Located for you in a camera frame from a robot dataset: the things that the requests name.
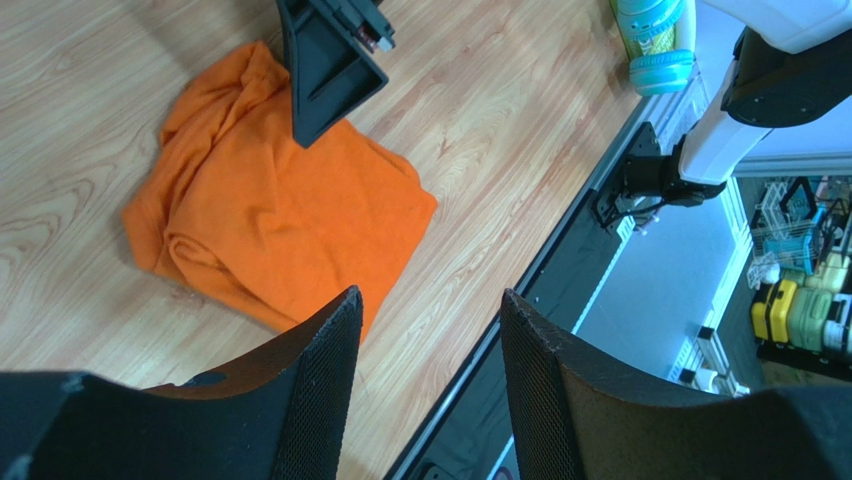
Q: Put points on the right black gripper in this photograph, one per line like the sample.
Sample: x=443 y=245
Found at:
x=327 y=51

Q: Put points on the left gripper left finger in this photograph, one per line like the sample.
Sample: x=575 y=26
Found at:
x=276 y=412

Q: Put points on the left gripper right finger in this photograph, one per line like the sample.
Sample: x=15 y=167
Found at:
x=580 y=413

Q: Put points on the orange t shirt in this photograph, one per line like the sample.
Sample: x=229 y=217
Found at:
x=237 y=210

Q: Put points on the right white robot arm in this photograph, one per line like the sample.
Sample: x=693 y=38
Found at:
x=791 y=65

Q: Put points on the yellow and green containers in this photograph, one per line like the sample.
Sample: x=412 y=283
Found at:
x=808 y=312

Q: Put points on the teal headphones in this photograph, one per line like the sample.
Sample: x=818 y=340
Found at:
x=659 y=37

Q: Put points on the aluminium frame rail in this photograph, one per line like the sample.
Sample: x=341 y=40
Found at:
x=660 y=288

